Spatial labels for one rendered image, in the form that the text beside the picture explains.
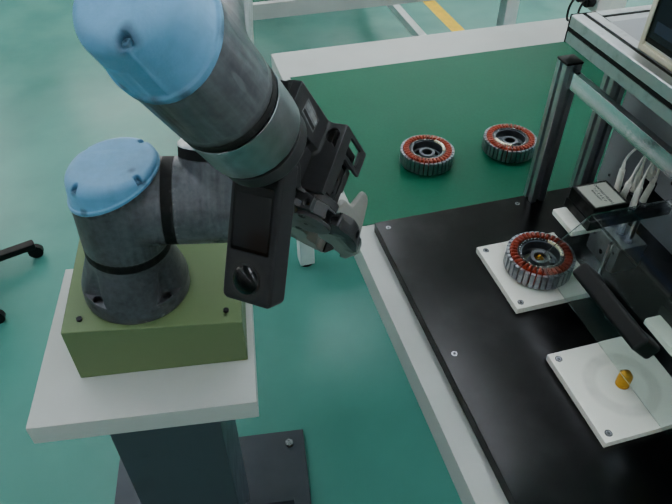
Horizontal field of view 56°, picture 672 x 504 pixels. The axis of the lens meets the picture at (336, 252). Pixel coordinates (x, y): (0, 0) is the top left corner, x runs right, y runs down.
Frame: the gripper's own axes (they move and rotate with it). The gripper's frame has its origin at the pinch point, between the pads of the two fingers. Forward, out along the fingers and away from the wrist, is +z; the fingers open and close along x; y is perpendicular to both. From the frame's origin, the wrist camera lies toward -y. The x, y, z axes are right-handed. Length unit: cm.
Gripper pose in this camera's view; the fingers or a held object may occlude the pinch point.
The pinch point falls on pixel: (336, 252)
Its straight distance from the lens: 63.1
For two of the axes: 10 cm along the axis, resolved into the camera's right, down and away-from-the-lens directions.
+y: 3.4, -9.2, 2.1
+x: -8.8, -2.3, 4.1
